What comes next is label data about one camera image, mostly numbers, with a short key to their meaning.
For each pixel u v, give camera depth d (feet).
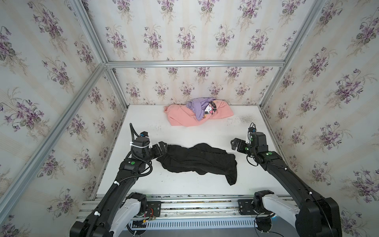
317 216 1.25
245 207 2.41
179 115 3.43
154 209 2.37
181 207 2.46
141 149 1.94
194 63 3.38
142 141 1.97
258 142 2.08
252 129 2.45
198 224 2.51
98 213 1.31
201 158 2.80
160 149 2.35
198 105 3.55
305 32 2.62
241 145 2.45
